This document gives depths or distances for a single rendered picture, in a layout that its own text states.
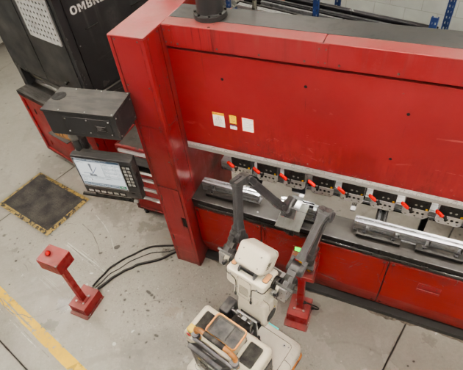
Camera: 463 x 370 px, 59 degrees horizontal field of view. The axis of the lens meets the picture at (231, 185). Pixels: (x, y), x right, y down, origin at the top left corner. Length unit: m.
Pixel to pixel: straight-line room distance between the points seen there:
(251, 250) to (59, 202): 3.08
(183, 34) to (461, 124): 1.58
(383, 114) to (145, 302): 2.61
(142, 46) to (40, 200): 3.07
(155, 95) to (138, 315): 2.06
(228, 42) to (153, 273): 2.42
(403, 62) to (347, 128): 0.51
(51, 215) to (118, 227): 0.82
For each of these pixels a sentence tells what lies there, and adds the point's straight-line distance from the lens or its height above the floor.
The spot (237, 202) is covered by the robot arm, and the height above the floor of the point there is 1.47.
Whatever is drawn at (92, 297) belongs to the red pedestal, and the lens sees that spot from 3.97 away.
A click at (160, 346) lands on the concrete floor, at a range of 3.71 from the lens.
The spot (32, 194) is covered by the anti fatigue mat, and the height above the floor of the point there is 0.01.
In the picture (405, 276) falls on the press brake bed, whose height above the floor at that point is 0.65.
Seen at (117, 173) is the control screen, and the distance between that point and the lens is 2.84.
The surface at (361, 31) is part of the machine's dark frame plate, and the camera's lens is 2.34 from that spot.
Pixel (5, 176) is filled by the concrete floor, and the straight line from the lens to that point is 5.76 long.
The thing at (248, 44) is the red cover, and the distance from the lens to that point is 2.37.
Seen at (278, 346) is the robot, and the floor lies 0.28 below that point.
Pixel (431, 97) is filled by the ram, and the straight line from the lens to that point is 2.32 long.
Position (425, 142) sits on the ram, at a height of 1.79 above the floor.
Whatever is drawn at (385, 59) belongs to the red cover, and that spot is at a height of 2.25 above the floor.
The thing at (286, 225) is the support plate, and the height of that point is 1.00.
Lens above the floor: 3.33
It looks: 46 degrees down
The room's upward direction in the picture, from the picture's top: 7 degrees counter-clockwise
